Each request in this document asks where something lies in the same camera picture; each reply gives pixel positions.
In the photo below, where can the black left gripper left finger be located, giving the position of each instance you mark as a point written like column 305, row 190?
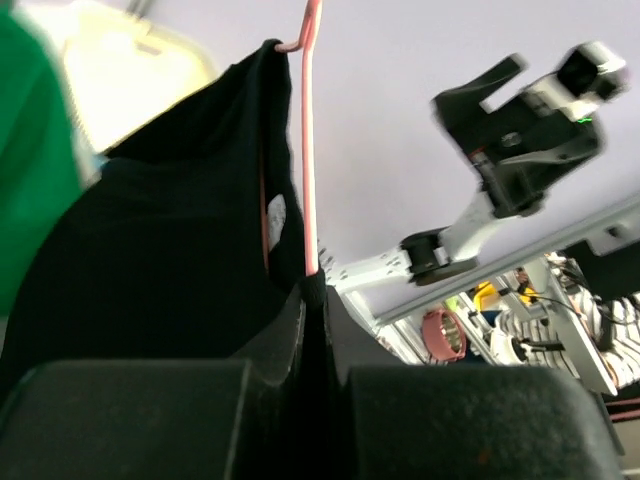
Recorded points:
column 178, row 419

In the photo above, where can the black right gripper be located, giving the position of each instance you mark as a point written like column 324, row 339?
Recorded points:
column 518, row 151

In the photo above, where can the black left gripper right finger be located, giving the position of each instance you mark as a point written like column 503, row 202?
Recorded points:
column 397, row 421

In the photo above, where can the black t shirt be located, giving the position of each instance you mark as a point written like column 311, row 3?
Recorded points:
column 186, row 248

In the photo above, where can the pink wire hanger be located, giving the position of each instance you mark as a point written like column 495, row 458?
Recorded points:
column 306, row 43

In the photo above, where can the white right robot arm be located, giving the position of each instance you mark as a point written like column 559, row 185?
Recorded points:
column 426, row 257

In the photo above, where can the green t shirt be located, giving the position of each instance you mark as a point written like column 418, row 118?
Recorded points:
column 39, row 178

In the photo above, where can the cream laundry basket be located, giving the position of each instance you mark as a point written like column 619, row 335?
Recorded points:
column 124, row 71

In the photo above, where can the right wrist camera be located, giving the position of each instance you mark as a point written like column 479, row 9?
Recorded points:
column 589, row 75

